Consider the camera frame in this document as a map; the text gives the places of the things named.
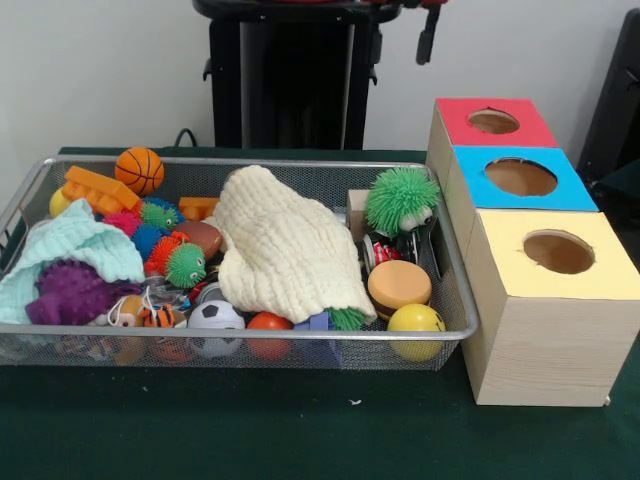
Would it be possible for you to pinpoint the small green spiky ball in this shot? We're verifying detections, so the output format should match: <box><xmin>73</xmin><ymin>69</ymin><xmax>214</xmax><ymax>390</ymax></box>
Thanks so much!
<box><xmin>164</xmin><ymin>243</ymin><xmax>207</xmax><ymax>290</ymax></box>

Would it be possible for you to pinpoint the silver mesh bin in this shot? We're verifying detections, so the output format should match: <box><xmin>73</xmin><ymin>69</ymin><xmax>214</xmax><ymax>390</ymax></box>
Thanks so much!
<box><xmin>0</xmin><ymin>154</ymin><xmax>480</xmax><ymax>372</ymax></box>

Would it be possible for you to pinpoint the wooden box with three holes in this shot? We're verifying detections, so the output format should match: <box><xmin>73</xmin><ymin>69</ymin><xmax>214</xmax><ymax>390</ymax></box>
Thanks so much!
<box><xmin>426</xmin><ymin>97</ymin><xmax>640</xmax><ymax>407</ymax></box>

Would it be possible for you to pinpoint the cream knitted cloth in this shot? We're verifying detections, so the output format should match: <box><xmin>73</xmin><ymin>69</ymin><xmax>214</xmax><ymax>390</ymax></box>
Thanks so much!
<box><xmin>202</xmin><ymin>164</ymin><xmax>379</xmax><ymax>324</ymax></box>

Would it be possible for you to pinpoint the large green spiky ball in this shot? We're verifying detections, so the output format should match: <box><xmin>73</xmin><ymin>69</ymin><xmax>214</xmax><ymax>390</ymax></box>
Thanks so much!
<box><xmin>363</xmin><ymin>167</ymin><xmax>442</xmax><ymax>236</ymax></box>

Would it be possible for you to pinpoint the toy burger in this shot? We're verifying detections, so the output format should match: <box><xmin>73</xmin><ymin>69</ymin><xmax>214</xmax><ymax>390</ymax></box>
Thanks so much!
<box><xmin>367</xmin><ymin>259</ymin><xmax>433</xmax><ymax>322</ymax></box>

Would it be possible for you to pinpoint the plain orange ball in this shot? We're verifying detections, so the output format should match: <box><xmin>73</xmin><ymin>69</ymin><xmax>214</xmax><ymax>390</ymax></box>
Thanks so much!
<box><xmin>245</xmin><ymin>311</ymin><xmax>295</xmax><ymax>362</ymax></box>

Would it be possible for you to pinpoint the yellow smiley ball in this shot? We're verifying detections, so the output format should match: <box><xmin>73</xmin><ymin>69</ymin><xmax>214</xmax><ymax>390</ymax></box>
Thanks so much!
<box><xmin>387</xmin><ymin>303</ymin><xmax>447</xmax><ymax>362</ymax></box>

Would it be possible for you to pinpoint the toy soccer ball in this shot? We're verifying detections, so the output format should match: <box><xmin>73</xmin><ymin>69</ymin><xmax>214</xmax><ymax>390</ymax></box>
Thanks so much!
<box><xmin>187</xmin><ymin>299</ymin><xmax>247</xmax><ymax>360</ymax></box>

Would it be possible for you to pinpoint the dark green table cloth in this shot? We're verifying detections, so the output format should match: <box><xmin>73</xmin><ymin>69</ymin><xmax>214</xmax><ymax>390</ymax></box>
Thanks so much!
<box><xmin>0</xmin><ymin>146</ymin><xmax>640</xmax><ymax>480</ymax></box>
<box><xmin>589</xmin><ymin>158</ymin><xmax>640</xmax><ymax>241</ymax></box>

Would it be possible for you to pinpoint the orange toy basketball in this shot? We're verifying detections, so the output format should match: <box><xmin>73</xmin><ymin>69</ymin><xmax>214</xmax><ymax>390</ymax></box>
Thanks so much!
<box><xmin>114</xmin><ymin>146</ymin><xmax>166</xmax><ymax>197</ymax></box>

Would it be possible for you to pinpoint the large orange toy brick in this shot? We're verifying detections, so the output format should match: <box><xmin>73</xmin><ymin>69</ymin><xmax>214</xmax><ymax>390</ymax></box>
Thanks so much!
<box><xmin>60</xmin><ymin>165</ymin><xmax>142</xmax><ymax>216</ymax></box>

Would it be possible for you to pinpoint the mint knitted cloth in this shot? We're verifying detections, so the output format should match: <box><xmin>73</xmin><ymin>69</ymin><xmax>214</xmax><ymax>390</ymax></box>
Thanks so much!
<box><xmin>0</xmin><ymin>198</ymin><xmax>146</xmax><ymax>325</ymax></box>

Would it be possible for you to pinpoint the purple bumpy soft toy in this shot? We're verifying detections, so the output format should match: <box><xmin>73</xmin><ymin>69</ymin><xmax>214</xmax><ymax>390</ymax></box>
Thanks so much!
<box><xmin>25</xmin><ymin>258</ymin><xmax>144</xmax><ymax>326</ymax></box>

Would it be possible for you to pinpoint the black stand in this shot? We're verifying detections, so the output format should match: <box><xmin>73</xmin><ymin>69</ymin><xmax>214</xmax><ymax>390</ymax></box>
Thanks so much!
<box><xmin>577</xmin><ymin>7</ymin><xmax>640</xmax><ymax>174</ymax></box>

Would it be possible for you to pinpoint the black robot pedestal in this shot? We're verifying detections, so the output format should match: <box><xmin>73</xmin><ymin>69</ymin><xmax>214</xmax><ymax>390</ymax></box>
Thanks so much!
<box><xmin>192</xmin><ymin>0</ymin><xmax>404</xmax><ymax>150</ymax></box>

